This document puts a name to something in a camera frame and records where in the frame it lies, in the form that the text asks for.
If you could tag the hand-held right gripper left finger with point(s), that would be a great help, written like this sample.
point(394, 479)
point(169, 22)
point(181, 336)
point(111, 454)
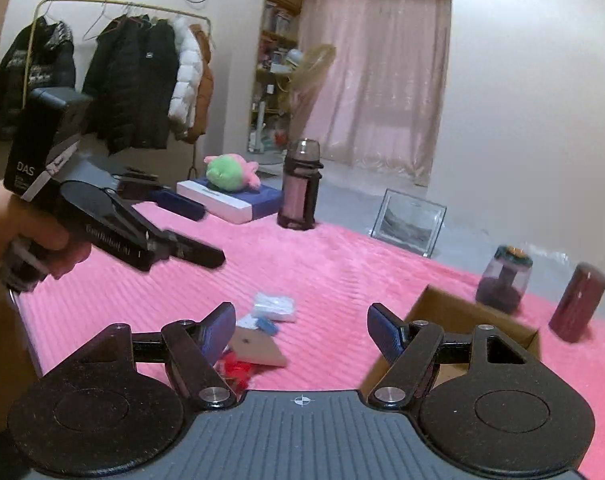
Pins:
point(221, 327)

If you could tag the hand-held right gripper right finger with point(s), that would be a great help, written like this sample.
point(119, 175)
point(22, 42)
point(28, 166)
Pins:
point(382, 332)

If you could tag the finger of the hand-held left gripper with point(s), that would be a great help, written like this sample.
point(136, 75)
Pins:
point(180, 205)
point(197, 255)

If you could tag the beige card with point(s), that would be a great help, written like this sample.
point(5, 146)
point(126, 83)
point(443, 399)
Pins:
point(260, 350)

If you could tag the red toy figure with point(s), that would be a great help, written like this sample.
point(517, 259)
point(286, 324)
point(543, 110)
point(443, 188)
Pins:
point(240, 370)

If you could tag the brown cardboard box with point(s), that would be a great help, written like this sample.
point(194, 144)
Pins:
point(462, 310)

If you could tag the person's left hand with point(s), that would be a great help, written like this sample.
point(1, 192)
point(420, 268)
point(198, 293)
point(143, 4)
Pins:
point(17, 225)

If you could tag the small blue block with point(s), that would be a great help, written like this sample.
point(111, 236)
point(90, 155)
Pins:
point(268, 326)

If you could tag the white plastic packet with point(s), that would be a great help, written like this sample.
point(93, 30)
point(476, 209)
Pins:
point(275, 307)

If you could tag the green pink plush toy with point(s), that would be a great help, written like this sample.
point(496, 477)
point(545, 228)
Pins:
point(230, 172)

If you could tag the white and blue flat box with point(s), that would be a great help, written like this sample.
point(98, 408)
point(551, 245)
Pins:
point(242, 205)

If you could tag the black patterned jacket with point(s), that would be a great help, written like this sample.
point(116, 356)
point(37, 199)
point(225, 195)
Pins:
point(32, 85)

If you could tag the metal clothes rack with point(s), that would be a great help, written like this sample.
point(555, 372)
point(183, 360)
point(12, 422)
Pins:
point(30, 60)

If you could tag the black puffer jacket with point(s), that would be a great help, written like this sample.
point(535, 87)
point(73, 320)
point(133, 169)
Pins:
point(132, 85)

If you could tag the brown jacket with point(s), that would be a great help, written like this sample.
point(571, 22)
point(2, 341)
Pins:
point(205, 90)

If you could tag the white puffer jacket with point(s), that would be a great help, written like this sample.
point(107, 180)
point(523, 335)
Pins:
point(187, 80)

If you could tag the purple transparent jar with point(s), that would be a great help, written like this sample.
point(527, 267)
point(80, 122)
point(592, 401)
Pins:
point(502, 282)

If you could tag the standing fan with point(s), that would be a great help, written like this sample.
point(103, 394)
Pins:
point(310, 67)

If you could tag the maroon cylinder container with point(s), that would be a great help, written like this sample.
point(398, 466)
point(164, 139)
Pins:
point(577, 305)

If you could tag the wooden bookshelf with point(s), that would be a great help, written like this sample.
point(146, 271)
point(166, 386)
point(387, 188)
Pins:
point(280, 20)

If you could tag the pink curtain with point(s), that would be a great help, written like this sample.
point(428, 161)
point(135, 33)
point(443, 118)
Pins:
point(377, 75)

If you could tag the glass picture frame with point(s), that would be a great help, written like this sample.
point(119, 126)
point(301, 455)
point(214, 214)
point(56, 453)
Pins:
point(407, 222)

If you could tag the pink water bottle black frame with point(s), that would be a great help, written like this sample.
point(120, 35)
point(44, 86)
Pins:
point(297, 195)

